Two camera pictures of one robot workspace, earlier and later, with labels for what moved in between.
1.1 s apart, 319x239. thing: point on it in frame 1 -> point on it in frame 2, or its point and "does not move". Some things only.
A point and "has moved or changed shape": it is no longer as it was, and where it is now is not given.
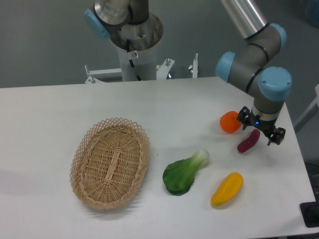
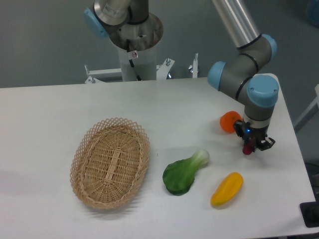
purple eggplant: [247, 144] has moved or changed shape
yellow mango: [227, 188] does not move
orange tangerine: [229, 122] does not move
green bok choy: [179, 176] does not move
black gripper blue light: [267, 126] -> [256, 134]
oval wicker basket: [109, 163] does not move
